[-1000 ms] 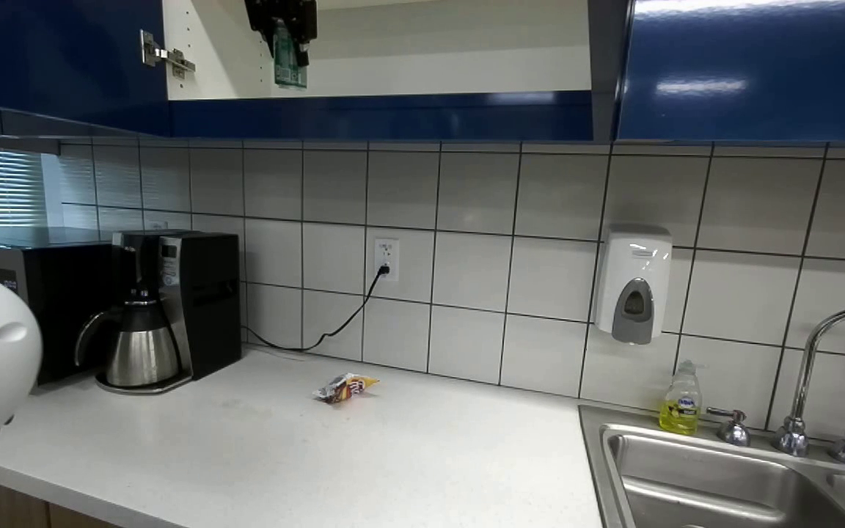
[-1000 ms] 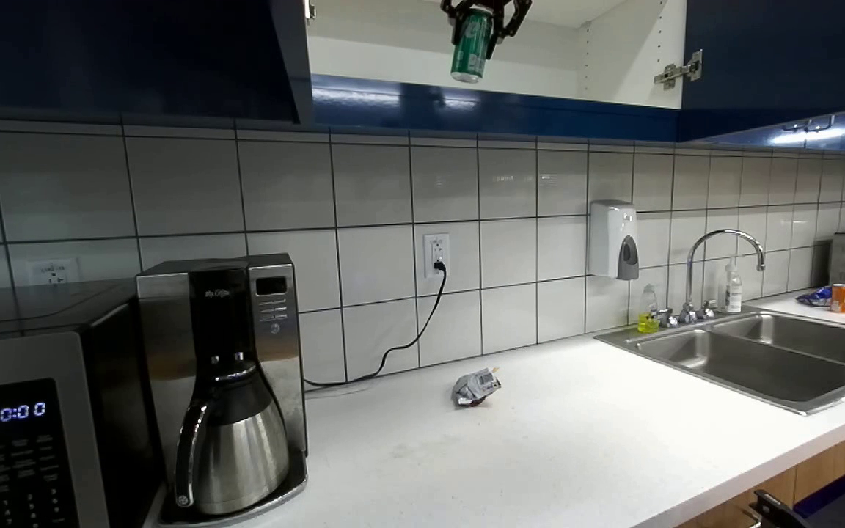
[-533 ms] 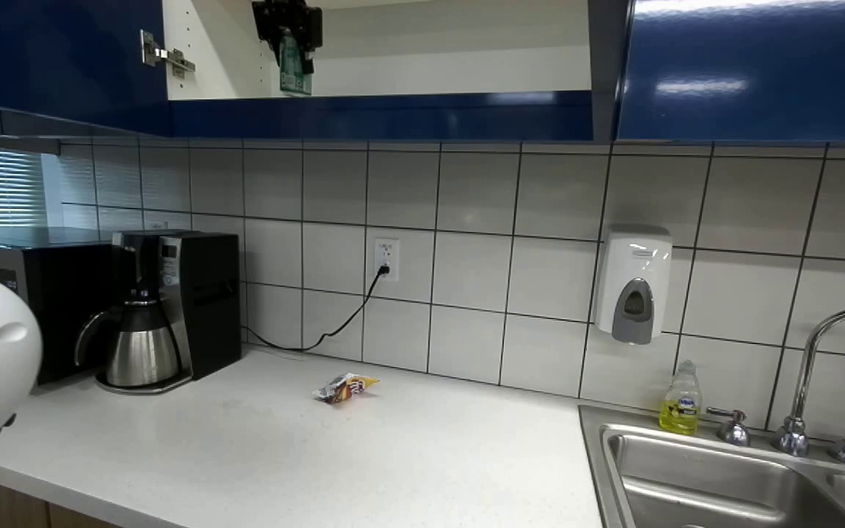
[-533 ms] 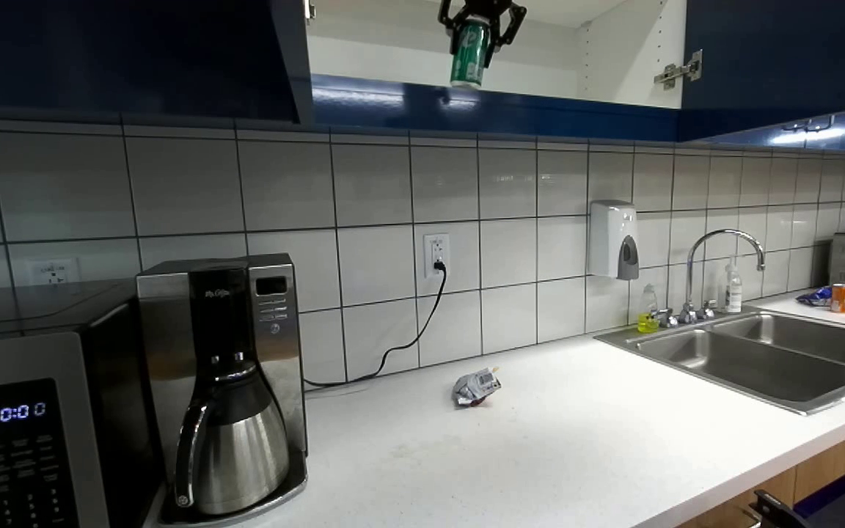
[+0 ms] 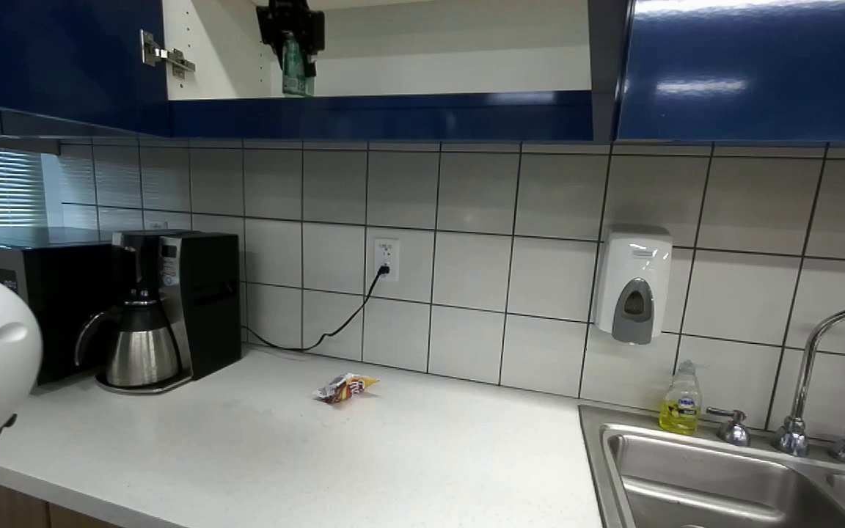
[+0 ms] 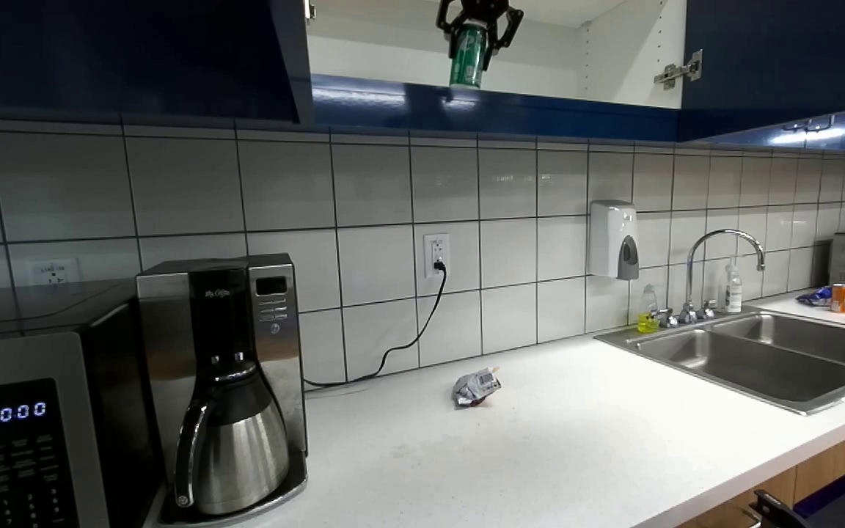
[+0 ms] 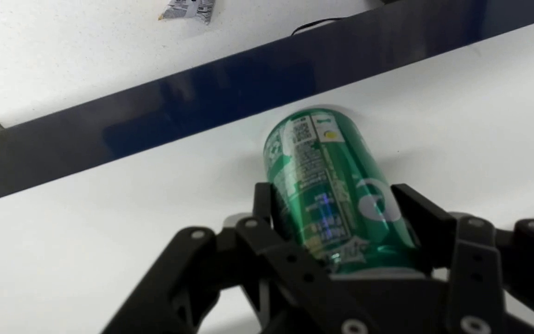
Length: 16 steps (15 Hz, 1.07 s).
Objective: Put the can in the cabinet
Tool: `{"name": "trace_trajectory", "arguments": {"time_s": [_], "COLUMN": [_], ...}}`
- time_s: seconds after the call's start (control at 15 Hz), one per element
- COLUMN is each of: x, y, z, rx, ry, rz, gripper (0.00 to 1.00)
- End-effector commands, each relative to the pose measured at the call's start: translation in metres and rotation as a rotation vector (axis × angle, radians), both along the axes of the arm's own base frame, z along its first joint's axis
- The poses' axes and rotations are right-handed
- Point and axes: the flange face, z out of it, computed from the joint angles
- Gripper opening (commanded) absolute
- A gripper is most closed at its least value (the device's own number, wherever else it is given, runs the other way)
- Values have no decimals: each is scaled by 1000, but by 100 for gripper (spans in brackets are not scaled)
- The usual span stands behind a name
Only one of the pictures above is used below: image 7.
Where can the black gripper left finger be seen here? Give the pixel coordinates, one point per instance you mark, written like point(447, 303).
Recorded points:
point(259, 279)

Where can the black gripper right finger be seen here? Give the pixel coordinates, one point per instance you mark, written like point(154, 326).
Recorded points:
point(476, 272)

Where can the crumpled snack wrapper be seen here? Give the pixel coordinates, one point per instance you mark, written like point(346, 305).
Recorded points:
point(189, 10)

